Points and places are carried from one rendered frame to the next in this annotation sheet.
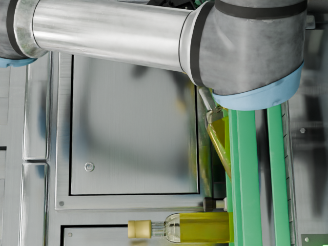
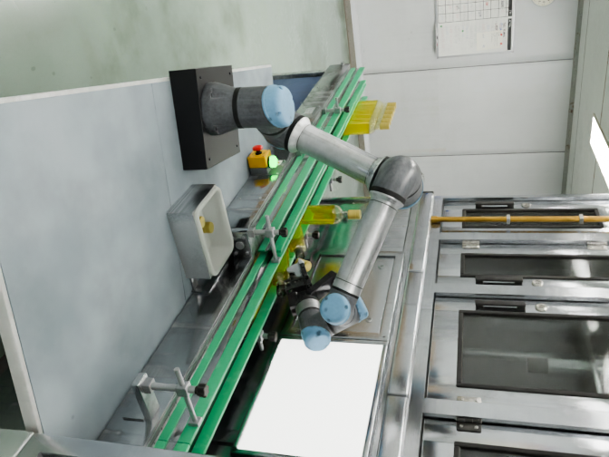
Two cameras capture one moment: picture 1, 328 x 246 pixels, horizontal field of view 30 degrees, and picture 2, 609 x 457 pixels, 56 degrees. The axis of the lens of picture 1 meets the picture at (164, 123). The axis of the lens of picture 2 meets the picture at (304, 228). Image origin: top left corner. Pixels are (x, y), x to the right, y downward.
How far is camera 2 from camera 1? 1.92 m
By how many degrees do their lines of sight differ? 73
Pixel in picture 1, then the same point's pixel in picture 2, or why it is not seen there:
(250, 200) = (296, 186)
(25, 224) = (422, 248)
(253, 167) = (290, 194)
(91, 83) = (372, 301)
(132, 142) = not seen: hidden behind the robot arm
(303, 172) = (267, 188)
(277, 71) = not seen: hidden behind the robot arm
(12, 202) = (431, 261)
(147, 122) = not seen: hidden behind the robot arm
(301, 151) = (265, 193)
